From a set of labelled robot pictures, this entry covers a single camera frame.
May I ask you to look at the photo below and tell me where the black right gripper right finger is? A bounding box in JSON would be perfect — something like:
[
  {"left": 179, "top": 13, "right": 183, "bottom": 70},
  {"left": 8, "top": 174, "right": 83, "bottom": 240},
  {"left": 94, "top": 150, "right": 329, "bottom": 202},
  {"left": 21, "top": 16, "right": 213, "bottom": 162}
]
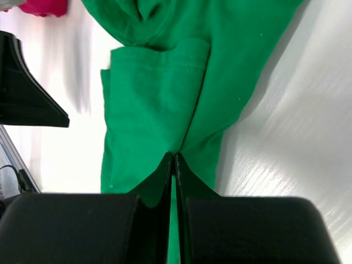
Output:
[{"left": 175, "top": 154, "right": 340, "bottom": 263}]

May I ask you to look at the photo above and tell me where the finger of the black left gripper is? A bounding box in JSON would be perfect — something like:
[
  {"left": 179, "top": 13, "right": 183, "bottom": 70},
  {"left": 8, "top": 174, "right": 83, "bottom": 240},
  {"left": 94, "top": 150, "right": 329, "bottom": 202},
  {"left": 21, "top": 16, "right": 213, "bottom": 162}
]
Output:
[{"left": 1, "top": 31, "right": 70, "bottom": 128}]

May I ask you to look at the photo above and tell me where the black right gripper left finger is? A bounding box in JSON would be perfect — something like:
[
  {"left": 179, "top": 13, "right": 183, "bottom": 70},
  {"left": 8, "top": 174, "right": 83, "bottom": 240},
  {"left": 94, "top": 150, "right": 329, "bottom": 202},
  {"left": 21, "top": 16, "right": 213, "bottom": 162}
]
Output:
[{"left": 1, "top": 153, "right": 172, "bottom": 263}]

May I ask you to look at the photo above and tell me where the green t shirt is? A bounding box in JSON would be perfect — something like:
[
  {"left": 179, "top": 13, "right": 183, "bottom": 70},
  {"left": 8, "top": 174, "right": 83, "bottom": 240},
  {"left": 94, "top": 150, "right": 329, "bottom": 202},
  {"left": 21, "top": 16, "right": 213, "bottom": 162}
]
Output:
[{"left": 81, "top": 0, "right": 305, "bottom": 264}]

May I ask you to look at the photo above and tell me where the pink folded t shirt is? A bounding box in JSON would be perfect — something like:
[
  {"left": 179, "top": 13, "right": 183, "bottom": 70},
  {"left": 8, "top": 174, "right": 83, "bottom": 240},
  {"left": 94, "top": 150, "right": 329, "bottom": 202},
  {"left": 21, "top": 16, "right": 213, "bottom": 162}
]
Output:
[{"left": 18, "top": 0, "right": 68, "bottom": 18}]

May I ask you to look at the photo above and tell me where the aluminium mounting rail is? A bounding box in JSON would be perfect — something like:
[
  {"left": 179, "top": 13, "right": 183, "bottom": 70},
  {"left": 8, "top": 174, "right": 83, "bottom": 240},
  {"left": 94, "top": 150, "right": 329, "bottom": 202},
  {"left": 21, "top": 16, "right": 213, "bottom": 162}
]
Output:
[{"left": 1, "top": 125, "right": 41, "bottom": 200}]

